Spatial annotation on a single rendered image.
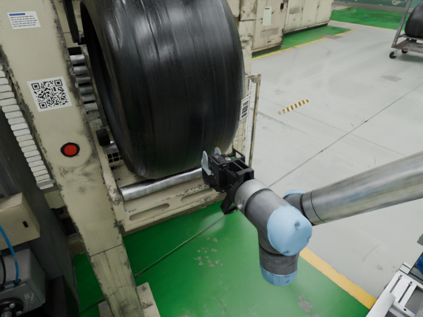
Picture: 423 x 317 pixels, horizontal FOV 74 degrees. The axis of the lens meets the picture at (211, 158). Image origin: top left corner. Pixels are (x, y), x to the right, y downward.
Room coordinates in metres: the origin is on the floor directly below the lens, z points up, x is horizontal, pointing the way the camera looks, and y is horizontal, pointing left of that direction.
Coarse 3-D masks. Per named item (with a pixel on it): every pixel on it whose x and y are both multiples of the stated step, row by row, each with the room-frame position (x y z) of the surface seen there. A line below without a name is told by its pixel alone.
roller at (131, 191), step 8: (200, 168) 0.73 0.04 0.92; (168, 176) 0.69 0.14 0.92; (176, 176) 0.69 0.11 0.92; (184, 176) 0.70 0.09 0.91; (192, 176) 0.71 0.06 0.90; (200, 176) 0.73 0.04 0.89; (136, 184) 0.65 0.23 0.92; (144, 184) 0.65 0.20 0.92; (152, 184) 0.65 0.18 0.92; (160, 184) 0.66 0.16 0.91; (168, 184) 0.67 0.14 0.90; (128, 192) 0.62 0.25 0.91; (136, 192) 0.62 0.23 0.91; (144, 192) 0.63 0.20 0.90
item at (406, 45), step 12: (408, 0) 5.17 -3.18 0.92; (420, 0) 5.53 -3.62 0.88; (420, 12) 5.03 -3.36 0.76; (408, 24) 5.08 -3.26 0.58; (420, 24) 4.93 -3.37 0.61; (396, 36) 5.15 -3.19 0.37; (408, 36) 5.14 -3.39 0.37; (420, 36) 4.98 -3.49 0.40; (396, 48) 5.14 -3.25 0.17; (408, 48) 4.97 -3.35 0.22; (420, 48) 5.01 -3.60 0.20
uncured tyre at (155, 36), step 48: (96, 0) 0.65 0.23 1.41; (144, 0) 0.63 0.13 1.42; (192, 0) 0.67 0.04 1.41; (96, 48) 0.97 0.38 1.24; (144, 48) 0.57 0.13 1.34; (192, 48) 0.60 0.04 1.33; (240, 48) 0.69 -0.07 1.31; (144, 96) 0.53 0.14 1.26; (192, 96) 0.57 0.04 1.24; (240, 96) 0.64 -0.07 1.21; (144, 144) 0.54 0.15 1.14; (192, 144) 0.57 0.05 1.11
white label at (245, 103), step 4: (248, 96) 0.66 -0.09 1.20; (244, 100) 0.64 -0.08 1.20; (248, 100) 0.66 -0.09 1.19; (240, 104) 0.64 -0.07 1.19; (244, 104) 0.65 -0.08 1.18; (248, 104) 0.66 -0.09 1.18; (240, 108) 0.64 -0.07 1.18; (244, 108) 0.65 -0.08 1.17; (248, 108) 0.66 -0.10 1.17; (240, 112) 0.64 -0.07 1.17; (244, 112) 0.65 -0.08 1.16; (240, 116) 0.64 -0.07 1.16; (244, 116) 0.65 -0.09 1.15; (240, 120) 0.64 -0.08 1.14
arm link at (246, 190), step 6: (252, 180) 0.44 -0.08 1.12; (258, 180) 0.44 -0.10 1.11; (240, 186) 0.42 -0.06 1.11; (246, 186) 0.42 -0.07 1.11; (252, 186) 0.41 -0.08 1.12; (258, 186) 0.41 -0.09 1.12; (264, 186) 0.42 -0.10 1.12; (240, 192) 0.41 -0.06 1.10; (246, 192) 0.40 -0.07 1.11; (252, 192) 0.40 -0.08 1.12; (234, 198) 0.42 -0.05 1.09; (240, 198) 0.40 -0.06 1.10; (246, 198) 0.39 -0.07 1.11; (240, 204) 0.40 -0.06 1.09; (240, 210) 0.40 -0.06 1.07
